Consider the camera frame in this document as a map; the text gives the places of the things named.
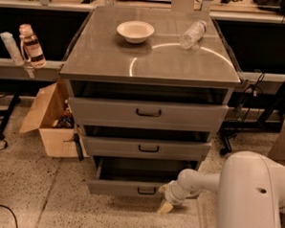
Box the grey drawer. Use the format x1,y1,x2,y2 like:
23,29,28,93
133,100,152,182
82,136,210,161
69,97,228,132
88,156,199,198

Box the grey middle drawer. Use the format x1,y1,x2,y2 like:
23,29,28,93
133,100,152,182
82,136,210,161

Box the white bowl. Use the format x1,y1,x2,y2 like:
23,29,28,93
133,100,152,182
117,20,155,44

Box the black table leg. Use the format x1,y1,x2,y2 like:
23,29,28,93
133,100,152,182
219,80,285,155
0,93,21,140

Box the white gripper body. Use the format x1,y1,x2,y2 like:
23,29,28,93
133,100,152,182
159,181,203,206

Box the grey top drawer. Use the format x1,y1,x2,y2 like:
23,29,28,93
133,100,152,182
69,97,228,132

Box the black table leg right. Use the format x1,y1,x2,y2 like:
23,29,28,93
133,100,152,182
219,80,285,155

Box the open cardboard box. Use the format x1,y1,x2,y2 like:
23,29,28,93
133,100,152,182
19,81,87,160

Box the grey drawer cabinet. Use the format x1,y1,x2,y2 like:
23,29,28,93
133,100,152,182
55,3,246,176

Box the grey workbench rail left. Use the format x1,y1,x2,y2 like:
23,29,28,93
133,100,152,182
0,58,63,81

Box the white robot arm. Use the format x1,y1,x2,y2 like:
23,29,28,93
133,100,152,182
158,151,285,228

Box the white cylindrical bottle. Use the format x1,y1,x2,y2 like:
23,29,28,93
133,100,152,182
0,32,24,66

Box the grey workbench rail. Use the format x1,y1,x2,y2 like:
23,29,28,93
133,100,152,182
234,72,285,95
0,58,63,81

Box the black table leg left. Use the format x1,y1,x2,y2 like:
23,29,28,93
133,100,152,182
0,93,21,140

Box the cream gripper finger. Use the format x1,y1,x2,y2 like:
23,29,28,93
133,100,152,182
158,199,173,214

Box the pink striped bottle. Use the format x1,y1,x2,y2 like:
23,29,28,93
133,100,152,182
18,23,47,68

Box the clear plastic water bottle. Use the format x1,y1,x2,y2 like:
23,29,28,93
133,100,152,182
179,20,207,49

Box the grey workbench rail right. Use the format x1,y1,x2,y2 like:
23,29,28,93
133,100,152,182
234,72,285,95

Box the grey bottom drawer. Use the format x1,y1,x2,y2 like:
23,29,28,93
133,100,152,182
88,156,199,198

